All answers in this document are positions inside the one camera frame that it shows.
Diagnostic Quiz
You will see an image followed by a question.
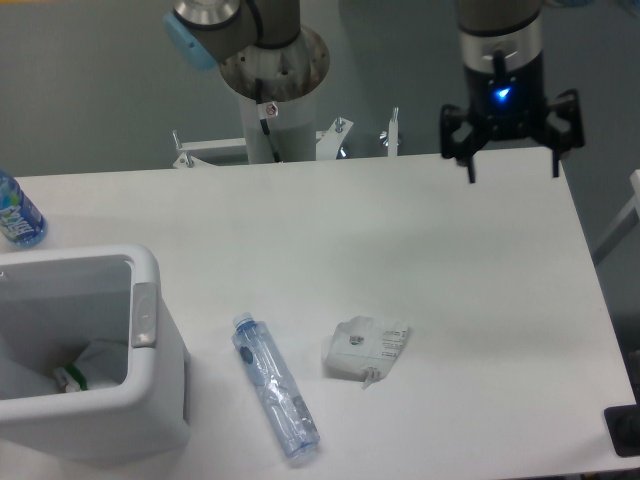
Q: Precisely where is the crumpled white plastic pouch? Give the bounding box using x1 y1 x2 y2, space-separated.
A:
321 315 409 389

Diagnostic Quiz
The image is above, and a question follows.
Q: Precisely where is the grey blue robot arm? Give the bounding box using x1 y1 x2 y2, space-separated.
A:
163 1 585 172

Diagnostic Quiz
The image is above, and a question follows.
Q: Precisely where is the blue labelled water bottle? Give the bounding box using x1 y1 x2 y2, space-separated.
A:
1 171 48 248

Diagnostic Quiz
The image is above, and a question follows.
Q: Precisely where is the clear plastic bottle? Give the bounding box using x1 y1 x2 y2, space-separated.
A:
231 312 321 467

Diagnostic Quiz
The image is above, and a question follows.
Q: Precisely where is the white frame at right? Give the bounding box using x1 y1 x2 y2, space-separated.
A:
591 169 639 265

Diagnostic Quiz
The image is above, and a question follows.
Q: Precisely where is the trash inside bin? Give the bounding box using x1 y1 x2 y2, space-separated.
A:
53 340 129 393

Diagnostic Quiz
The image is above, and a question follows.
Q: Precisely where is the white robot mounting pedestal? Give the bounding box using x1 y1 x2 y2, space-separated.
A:
171 95 404 170

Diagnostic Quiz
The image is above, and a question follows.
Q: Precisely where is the white trash can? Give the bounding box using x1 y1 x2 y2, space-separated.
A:
1 245 190 460

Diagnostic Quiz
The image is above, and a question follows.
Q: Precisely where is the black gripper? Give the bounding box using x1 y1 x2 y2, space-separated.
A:
439 53 585 184

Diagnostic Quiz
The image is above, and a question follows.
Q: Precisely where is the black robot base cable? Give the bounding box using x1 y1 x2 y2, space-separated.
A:
253 77 283 164

